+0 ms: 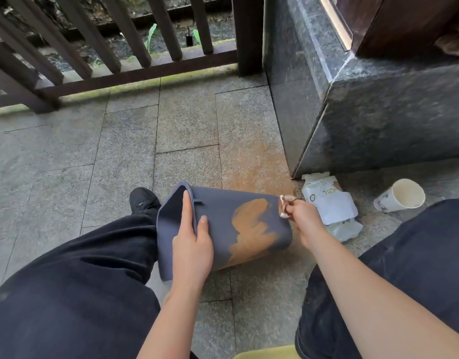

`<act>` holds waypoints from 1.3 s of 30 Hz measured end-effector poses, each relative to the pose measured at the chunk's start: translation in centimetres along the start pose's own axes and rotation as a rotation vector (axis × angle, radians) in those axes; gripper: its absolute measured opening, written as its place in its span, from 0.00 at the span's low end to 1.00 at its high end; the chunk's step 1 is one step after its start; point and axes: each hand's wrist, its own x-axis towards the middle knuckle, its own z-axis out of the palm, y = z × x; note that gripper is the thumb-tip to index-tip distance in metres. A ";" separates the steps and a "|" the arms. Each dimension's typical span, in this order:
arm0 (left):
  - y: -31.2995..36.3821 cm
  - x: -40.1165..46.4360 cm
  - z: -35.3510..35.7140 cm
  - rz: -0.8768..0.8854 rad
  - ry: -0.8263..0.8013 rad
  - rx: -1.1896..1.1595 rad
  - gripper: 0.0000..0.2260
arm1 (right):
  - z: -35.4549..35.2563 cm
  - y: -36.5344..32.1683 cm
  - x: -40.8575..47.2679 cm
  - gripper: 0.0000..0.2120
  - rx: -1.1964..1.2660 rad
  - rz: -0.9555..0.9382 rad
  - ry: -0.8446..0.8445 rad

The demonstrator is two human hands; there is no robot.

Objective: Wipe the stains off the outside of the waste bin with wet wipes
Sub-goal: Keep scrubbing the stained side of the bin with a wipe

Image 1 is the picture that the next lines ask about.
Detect person's left hand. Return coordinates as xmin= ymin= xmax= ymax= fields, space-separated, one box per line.
xmin=171 ymin=190 xmax=214 ymax=292

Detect person's right hand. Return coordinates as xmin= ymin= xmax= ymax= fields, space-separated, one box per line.
xmin=284 ymin=199 xmax=329 ymax=251

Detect brown wipe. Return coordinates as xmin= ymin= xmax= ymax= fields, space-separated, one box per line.
xmin=278 ymin=194 xmax=298 ymax=220

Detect white wet wipes packet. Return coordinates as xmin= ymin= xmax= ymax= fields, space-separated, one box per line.
xmin=301 ymin=172 xmax=364 ymax=243

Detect dark blue plastic bin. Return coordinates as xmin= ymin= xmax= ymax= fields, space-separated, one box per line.
xmin=156 ymin=181 xmax=293 ymax=283

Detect person's left forearm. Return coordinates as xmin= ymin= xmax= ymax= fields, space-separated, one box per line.
xmin=136 ymin=282 xmax=202 ymax=359

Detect person's right forearm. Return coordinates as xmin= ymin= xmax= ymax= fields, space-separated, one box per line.
xmin=306 ymin=235 xmax=459 ymax=359

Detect person's black left shoe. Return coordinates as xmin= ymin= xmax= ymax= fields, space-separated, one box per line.
xmin=129 ymin=187 xmax=162 ymax=215

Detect person's black trousers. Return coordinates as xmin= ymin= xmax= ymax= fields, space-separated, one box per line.
xmin=0 ymin=197 xmax=459 ymax=359

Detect white paper cup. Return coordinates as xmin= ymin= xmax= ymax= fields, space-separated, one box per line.
xmin=373 ymin=178 xmax=427 ymax=213

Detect yellow stool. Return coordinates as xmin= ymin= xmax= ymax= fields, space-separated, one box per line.
xmin=233 ymin=345 xmax=299 ymax=359

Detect grey granite plinth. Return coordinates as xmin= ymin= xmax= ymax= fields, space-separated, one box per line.
xmin=262 ymin=0 xmax=459 ymax=180

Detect dark wooden railing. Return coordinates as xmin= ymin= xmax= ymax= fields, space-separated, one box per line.
xmin=0 ymin=0 xmax=266 ymax=115

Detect brass trim strip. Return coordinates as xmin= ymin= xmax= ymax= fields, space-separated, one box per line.
xmin=317 ymin=0 xmax=353 ymax=51

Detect brown wooden pillar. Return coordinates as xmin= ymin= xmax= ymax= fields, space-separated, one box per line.
xmin=317 ymin=0 xmax=459 ymax=58

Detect green plants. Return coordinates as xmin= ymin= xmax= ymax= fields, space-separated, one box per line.
xmin=119 ymin=22 xmax=202 ymax=55

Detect crumpled brown paper bag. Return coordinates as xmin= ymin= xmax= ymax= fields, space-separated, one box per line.
xmin=434 ymin=14 xmax=459 ymax=57

